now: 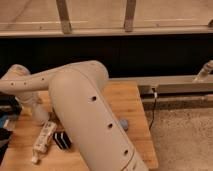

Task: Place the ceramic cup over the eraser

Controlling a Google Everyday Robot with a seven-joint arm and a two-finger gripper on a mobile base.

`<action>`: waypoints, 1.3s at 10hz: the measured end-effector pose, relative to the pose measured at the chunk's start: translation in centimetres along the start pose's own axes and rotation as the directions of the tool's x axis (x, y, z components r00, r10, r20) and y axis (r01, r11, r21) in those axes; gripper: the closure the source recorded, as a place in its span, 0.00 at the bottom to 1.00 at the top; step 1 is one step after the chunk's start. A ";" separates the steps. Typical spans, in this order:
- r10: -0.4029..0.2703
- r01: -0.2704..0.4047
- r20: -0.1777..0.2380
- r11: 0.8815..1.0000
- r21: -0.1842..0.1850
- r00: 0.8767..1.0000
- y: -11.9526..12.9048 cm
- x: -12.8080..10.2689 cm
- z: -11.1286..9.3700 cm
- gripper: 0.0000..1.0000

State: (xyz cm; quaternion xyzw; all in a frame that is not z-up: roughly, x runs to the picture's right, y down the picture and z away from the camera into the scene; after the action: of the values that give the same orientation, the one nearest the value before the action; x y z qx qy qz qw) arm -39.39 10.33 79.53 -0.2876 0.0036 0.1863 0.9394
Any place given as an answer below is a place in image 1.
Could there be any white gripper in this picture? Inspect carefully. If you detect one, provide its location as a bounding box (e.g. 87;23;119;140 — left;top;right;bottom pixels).
19;93;42;109

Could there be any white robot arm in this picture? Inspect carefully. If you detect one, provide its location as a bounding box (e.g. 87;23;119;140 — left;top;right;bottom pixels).
0;60;149;171

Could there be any black striped eraser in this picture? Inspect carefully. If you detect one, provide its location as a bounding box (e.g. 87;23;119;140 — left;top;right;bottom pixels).
53;131;72;150

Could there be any white tube package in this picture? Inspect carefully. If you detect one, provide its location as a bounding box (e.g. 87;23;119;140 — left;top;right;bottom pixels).
31;121;57;164

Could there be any blue sponge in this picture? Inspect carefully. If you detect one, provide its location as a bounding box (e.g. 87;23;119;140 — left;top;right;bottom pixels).
119;119;129;131

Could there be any white object at right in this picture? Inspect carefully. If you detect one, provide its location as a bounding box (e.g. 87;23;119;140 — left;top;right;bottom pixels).
194;60;213;82

